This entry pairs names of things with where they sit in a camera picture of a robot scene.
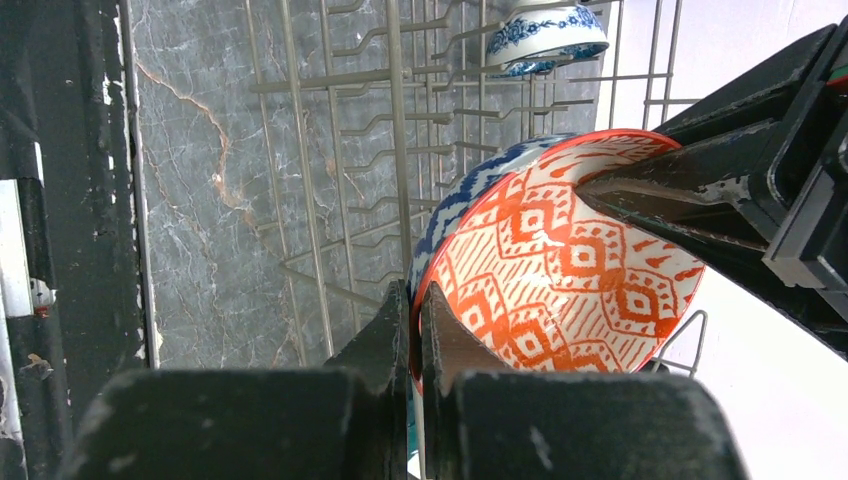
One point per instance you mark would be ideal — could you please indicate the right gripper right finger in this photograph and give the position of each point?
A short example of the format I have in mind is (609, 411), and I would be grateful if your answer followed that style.
(484, 420)

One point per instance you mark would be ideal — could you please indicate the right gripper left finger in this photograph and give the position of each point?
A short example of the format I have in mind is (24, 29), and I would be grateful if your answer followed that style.
(344, 419)

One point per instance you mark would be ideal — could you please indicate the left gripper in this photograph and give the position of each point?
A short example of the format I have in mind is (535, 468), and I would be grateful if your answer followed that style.
(761, 175)

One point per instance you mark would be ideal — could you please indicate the blue white patterned bowl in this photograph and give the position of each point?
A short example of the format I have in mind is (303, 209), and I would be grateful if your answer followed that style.
(540, 278)

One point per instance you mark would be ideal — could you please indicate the white blue rimmed bowl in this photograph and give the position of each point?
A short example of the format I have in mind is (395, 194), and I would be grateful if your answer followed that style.
(541, 36)

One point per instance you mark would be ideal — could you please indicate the grey wire dish rack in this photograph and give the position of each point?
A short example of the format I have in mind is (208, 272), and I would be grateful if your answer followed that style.
(370, 113)

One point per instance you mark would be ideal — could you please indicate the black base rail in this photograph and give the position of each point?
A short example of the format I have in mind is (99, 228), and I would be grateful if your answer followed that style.
(73, 305)

